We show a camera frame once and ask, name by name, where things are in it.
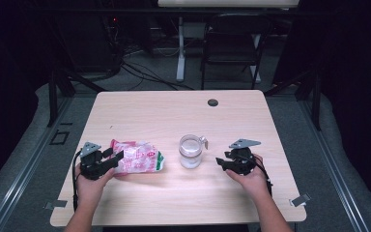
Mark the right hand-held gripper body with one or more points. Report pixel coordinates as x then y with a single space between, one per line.
244 161

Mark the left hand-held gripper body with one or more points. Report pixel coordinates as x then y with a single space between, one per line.
91 164

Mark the black metal stand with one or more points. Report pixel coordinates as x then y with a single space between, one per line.
52 100
317 103

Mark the aluminium floor rail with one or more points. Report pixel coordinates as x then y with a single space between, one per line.
338 180
19 190

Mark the grey tape piece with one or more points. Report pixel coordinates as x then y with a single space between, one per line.
56 204
300 200

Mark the dark round table grommet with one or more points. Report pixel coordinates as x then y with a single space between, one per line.
213 102

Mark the black folding chair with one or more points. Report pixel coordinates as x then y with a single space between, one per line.
232 45

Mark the pink white plastic bag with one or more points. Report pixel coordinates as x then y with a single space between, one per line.
138 158

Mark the person's left hand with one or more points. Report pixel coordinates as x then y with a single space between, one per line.
90 190

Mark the white desk leg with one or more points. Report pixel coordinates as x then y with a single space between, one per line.
180 61
256 71

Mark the clear glass jar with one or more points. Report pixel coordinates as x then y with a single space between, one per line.
190 154

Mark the person's right hand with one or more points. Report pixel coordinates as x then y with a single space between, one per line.
256 182

